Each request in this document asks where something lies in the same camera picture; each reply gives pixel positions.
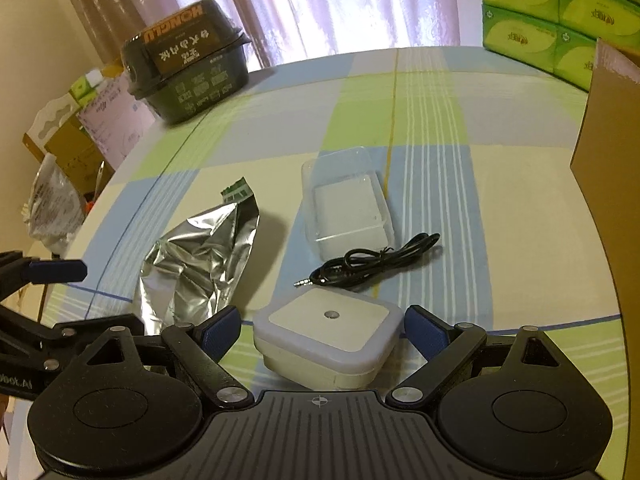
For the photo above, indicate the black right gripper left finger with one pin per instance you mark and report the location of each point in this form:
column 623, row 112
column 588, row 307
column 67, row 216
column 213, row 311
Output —
column 197, row 351

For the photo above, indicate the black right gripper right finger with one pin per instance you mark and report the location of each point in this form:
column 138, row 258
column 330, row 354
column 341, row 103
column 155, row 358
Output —
column 449, row 352

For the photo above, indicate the silver foil bag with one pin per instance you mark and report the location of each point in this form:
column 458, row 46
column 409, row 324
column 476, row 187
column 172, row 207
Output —
column 192, row 271

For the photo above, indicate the white square night light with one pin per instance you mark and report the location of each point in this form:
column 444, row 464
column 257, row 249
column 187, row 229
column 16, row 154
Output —
column 327, row 339

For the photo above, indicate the clear plastic packaging tray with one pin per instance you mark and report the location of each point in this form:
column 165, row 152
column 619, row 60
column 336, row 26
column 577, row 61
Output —
column 343, row 204

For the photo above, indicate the crumpled clear plastic bag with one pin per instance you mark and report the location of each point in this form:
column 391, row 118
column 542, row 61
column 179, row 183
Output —
column 55, row 211

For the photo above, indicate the checked tablecloth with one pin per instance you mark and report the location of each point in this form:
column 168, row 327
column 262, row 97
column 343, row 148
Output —
column 466, row 144

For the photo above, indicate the brown die-cut cardboard box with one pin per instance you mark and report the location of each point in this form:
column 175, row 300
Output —
column 56, row 130

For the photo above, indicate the pink paper card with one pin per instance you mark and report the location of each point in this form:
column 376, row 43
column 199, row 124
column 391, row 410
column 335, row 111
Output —
column 115, row 120

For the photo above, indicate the dark green lidded container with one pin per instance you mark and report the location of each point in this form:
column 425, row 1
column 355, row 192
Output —
column 187, row 62

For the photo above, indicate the green tissue pack stack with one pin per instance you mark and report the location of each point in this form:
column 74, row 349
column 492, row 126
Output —
column 559, row 37

